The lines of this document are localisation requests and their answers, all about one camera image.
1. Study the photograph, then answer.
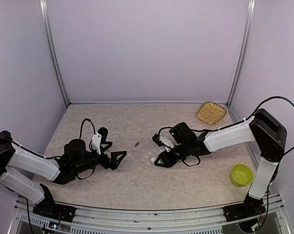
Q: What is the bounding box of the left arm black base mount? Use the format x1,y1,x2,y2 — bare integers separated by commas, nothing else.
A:
33,197,76,222

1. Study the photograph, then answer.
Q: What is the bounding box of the lime green bowl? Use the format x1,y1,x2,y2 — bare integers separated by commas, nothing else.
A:
231,164,254,187

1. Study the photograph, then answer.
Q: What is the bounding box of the right aluminium frame post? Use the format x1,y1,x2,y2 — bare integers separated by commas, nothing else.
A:
226,0,255,108

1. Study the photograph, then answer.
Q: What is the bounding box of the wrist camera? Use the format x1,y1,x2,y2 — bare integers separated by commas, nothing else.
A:
89,127,108,155
152,134,175,152

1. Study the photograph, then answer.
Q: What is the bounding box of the white pill bottle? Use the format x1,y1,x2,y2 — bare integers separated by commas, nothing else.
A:
151,157,157,163

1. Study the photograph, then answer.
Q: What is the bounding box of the clear plastic pill organizer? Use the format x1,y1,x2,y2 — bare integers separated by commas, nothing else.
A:
130,139,165,169

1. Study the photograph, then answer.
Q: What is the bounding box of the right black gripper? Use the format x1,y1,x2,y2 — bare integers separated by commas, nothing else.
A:
154,142,191,168

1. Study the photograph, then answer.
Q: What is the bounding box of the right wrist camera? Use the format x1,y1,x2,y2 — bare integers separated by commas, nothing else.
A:
152,134,175,152

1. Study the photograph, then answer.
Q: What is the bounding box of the aluminium frame post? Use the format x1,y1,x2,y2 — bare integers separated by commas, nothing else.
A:
39,0,71,108
226,0,255,108

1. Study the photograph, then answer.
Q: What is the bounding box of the woven bamboo tray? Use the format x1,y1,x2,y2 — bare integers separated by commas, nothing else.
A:
195,101,227,126

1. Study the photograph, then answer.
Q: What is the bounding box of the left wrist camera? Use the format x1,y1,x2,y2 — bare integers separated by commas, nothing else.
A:
89,127,108,155

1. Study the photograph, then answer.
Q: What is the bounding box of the left aluminium frame post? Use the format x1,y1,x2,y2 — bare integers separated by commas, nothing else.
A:
39,0,71,108

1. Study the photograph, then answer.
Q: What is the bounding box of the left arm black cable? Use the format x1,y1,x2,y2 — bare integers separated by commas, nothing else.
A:
0,118,96,159

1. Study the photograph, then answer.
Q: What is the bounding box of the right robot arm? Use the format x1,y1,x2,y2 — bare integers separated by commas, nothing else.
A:
153,108,287,216

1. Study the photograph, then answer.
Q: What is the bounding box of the front aluminium rail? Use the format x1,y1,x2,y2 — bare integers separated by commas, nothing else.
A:
6,194,293,234

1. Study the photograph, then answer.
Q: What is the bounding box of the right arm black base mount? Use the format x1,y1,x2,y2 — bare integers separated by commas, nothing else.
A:
223,195,266,222

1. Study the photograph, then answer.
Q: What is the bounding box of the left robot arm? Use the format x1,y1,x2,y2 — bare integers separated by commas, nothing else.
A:
0,131,127,217

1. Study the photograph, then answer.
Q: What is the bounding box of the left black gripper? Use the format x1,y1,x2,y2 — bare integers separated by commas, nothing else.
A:
73,141,127,175

